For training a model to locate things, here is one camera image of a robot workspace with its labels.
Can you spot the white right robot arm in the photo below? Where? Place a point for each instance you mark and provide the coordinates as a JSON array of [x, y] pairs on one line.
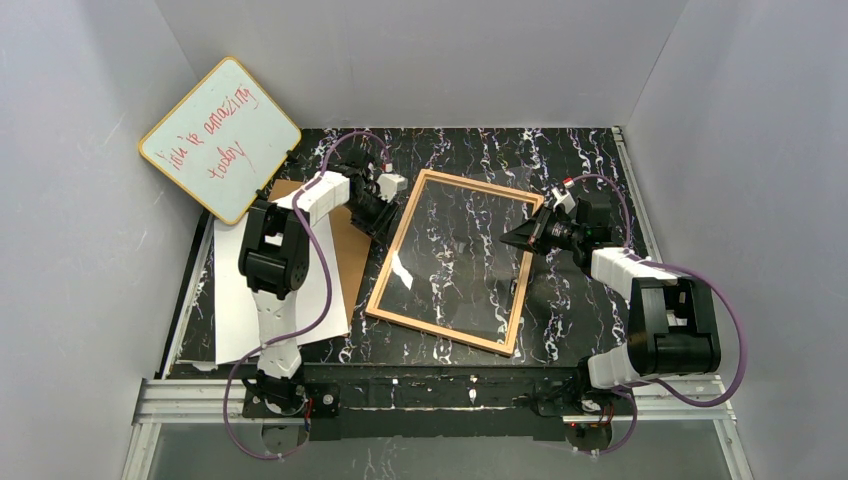
[[671, 328]]

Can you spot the printed colour photo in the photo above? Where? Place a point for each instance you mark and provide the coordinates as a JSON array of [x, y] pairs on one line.
[[236, 318]]

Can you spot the brown frame backing board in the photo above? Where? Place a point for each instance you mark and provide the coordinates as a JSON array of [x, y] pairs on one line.
[[351, 247]]

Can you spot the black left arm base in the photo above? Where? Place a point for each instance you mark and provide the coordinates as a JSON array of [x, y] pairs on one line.
[[277, 399]]

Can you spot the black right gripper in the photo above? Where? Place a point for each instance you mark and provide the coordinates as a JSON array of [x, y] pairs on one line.
[[539, 231]]

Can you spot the clear frame glass sheet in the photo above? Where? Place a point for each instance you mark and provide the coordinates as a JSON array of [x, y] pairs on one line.
[[464, 265]]

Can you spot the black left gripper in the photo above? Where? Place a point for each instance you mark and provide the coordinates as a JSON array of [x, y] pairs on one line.
[[373, 214]]

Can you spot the aluminium mounting rail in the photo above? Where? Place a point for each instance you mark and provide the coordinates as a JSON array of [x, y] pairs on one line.
[[212, 400]]

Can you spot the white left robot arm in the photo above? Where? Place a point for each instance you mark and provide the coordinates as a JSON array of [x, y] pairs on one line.
[[279, 239]]

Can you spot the yellow-edged whiteboard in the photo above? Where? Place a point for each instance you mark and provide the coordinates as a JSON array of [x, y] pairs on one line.
[[223, 141]]

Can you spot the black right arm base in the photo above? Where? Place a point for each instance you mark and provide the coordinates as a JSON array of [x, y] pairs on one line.
[[576, 404]]

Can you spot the wooden picture frame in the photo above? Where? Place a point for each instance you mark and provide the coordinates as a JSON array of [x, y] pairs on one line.
[[397, 245]]

